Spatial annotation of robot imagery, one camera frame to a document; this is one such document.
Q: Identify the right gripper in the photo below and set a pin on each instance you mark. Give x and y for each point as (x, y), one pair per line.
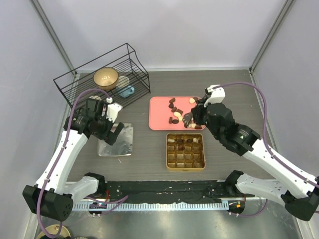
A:
(198, 110)

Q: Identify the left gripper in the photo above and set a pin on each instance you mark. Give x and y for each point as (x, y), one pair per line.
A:
(109, 137)

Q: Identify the metal tongs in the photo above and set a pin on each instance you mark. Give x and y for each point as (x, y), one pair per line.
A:
(187, 119)

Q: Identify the pink tray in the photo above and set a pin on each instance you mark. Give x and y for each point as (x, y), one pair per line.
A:
(166, 113)

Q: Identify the gold chocolate box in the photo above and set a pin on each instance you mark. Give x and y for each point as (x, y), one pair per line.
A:
(185, 152)

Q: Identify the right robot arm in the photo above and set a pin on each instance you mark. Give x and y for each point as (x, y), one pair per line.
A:
(294, 189)

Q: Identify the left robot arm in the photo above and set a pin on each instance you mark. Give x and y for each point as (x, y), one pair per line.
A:
(49, 196)

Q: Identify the silver box lid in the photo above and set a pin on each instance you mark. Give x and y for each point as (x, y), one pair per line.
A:
(122, 147)

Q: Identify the pink cup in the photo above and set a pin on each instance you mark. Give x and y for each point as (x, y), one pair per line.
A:
(95, 97)

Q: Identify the blue cup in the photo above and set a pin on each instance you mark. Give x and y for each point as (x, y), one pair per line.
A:
(126, 91)

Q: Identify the gold bowl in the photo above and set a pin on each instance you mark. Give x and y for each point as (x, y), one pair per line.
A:
(106, 78)

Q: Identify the round object bottom left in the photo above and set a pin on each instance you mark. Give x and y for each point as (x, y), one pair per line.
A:
(54, 229)

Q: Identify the black wire rack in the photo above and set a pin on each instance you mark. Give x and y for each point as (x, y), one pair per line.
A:
(124, 59)

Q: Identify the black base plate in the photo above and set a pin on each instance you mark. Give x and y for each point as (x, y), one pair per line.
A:
(168, 192)

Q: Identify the white cable duct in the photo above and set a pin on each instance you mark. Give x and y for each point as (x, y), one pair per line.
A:
(126, 207)

